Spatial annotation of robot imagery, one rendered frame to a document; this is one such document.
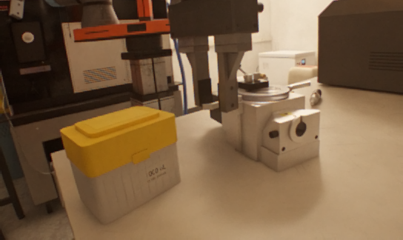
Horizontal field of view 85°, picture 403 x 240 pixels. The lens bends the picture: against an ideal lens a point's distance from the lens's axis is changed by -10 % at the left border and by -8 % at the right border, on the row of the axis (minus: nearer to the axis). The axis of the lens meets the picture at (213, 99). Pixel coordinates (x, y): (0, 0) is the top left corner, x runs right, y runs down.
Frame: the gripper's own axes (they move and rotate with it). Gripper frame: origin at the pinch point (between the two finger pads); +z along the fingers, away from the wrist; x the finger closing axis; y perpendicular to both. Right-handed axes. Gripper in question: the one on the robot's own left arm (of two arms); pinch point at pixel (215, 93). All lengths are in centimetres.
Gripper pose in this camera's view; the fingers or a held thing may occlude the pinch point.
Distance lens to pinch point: 35.1
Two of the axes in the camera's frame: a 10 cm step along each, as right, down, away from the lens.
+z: 0.7, 9.7, 2.4
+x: -6.8, -1.3, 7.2
